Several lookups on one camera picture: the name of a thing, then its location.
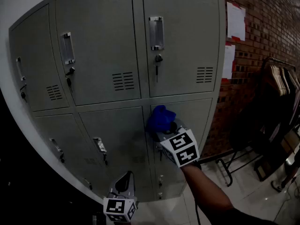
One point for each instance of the grey metal locker cabinet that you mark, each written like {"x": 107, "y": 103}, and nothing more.
{"x": 140, "y": 43}

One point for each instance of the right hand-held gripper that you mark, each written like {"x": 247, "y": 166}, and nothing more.
{"x": 185, "y": 149}

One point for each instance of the blue cloth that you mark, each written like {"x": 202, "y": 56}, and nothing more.
{"x": 160, "y": 118}

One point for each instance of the gray metal locker cabinet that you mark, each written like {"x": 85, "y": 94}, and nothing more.
{"x": 98, "y": 43}

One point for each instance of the gray metal locker door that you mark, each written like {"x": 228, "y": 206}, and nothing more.
{"x": 194, "y": 116}

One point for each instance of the black metal garment rack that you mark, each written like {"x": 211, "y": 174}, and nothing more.
{"x": 229, "y": 177}

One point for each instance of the person's right forearm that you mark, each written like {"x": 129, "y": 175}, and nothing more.
{"x": 204, "y": 189}

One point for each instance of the row of wooden hangers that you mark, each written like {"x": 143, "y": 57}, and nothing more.
{"x": 280, "y": 81}

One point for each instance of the dark hanging clothes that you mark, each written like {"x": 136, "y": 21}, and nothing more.
{"x": 257, "y": 125}

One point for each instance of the brown wooden board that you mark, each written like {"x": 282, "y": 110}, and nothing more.
{"x": 291, "y": 144}

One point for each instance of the person's black sleeve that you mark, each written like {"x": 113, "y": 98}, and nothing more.
{"x": 241, "y": 218}

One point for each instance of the white paper sheet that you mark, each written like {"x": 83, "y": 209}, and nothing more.
{"x": 228, "y": 60}
{"x": 235, "y": 20}

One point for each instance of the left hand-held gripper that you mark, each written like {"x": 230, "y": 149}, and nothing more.
{"x": 117, "y": 207}

